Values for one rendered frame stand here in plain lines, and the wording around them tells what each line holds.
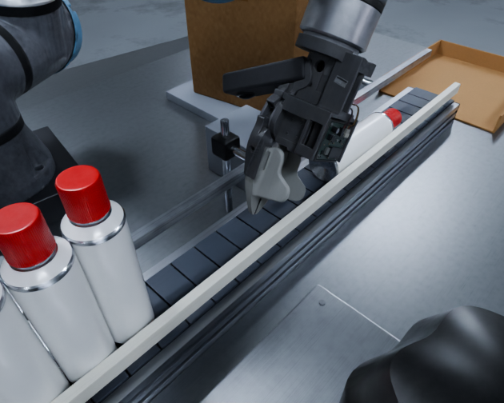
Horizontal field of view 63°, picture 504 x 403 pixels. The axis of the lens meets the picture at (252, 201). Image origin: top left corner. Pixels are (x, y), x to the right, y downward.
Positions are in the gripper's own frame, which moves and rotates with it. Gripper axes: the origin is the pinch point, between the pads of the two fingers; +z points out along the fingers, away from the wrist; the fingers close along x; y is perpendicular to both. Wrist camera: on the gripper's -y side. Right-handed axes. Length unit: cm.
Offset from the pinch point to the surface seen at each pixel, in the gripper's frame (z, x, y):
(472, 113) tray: -22, 58, 7
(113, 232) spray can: 0.2, -21.6, 2.5
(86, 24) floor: 8, 173, -343
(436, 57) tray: -33, 77, -11
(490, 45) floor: -92, 346, -60
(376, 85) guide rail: -19.1, 27.5, -2.7
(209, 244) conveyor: 7.4, -2.0, -2.5
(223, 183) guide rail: -1.3, -3.3, -2.6
